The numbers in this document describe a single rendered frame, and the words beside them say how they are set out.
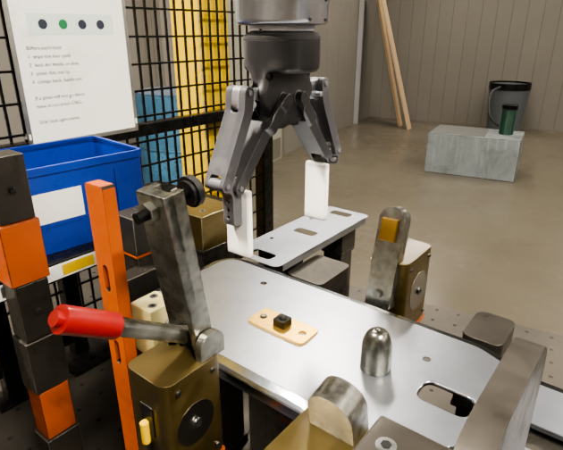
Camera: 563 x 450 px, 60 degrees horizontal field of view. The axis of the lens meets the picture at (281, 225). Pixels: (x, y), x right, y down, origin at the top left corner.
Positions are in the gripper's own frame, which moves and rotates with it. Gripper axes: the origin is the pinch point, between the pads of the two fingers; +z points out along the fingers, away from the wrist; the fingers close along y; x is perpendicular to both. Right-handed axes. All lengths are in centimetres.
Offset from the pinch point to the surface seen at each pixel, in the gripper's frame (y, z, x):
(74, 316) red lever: -25.4, -1.0, -1.1
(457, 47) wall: 735, -1, 243
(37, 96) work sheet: 1, -10, 54
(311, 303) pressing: 6.8, 13.3, 0.3
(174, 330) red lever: -16.6, 4.9, -0.9
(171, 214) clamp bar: -16.7, -6.5, -1.9
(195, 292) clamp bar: -14.8, 1.4, -1.9
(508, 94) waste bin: 678, 55, 146
